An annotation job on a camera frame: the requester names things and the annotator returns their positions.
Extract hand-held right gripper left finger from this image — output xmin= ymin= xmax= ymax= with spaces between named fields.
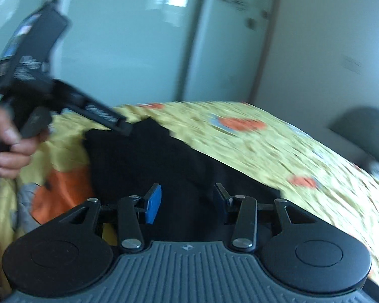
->
xmin=68 ymin=183 xmax=162 ymax=254

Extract yellow printed bedspread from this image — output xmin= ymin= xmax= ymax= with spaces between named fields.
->
xmin=0 ymin=100 xmax=379 ymax=297

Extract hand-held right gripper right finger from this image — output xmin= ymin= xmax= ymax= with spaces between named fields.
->
xmin=214 ymin=182 xmax=304 ymax=254

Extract grey scalloped headboard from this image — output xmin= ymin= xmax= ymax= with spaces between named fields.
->
xmin=328 ymin=106 xmax=379 ymax=168

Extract person's left hand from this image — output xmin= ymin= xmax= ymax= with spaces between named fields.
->
xmin=0 ymin=104 xmax=50 ymax=178

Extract wardrobe with glass doors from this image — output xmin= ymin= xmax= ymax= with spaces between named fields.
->
xmin=0 ymin=0 xmax=283 ymax=114

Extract black pants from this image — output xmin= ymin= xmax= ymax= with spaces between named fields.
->
xmin=82 ymin=117 xmax=282 ymax=244

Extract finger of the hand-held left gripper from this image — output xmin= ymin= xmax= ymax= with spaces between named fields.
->
xmin=55 ymin=80 xmax=134 ymax=137

